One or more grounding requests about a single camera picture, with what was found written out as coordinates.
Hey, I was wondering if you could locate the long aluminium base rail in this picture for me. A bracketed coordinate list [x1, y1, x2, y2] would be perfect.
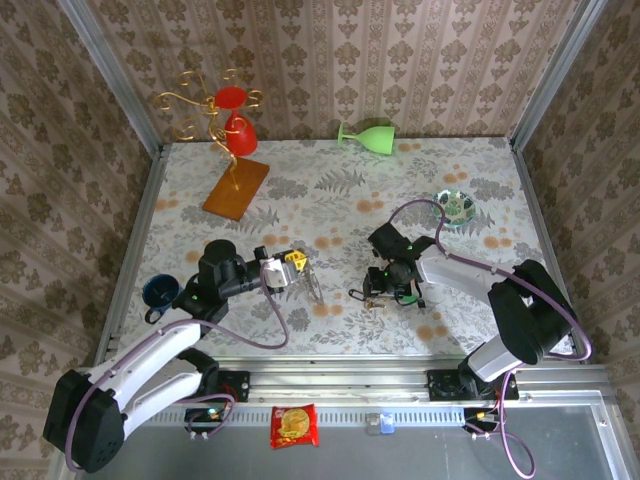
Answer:
[69, 355, 609, 405]

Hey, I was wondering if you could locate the leaf pattern bowl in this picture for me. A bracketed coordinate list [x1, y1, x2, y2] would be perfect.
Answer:
[432, 188, 477, 229]

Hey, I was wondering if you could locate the small control board with wires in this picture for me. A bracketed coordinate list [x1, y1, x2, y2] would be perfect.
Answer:
[460, 405, 505, 442]
[183, 405, 235, 442]

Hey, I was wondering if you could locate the red wine glass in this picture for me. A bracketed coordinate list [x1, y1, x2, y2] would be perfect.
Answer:
[214, 85, 259, 157]

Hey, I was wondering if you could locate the grey metal shelf panel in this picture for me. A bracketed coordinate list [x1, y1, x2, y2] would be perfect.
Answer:
[74, 424, 616, 480]

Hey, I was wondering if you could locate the dark blue mug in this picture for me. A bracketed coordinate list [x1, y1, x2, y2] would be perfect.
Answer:
[141, 273, 184, 324]

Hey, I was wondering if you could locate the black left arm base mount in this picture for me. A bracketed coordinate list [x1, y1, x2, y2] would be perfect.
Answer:
[160, 370, 252, 404]

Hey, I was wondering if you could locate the gold wire rack wooden base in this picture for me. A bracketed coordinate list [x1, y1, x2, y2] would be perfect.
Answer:
[152, 69, 272, 222]

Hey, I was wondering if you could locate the aluminium table side rail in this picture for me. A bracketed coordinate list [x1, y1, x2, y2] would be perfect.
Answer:
[97, 144, 169, 361]
[509, 139, 589, 361]

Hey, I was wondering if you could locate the aluminium frame post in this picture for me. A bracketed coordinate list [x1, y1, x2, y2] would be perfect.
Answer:
[508, 0, 612, 149]
[56, 0, 165, 151]

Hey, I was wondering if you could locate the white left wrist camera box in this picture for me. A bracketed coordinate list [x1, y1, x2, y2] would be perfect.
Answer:
[258, 256, 292, 291]

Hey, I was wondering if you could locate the blue silver USB stick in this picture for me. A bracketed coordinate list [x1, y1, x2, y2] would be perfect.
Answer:
[367, 412, 395, 435]

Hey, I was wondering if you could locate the perforated metal strip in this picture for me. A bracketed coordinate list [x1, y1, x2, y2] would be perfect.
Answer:
[87, 405, 466, 427]

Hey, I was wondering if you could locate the metal keyring plate with rings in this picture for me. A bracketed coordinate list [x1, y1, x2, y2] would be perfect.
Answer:
[297, 259, 326, 306]

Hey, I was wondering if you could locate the red snack packet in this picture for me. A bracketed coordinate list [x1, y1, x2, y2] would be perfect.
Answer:
[270, 403, 320, 450]

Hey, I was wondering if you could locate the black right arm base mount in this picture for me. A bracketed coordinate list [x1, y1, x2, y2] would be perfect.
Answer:
[426, 368, 521, 402]

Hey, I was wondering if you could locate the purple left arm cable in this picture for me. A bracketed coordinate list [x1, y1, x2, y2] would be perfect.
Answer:
[64, 272, 291, 474]

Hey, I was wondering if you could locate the green wine glass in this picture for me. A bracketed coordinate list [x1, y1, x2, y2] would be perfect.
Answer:
[336, 121, 397, 156]

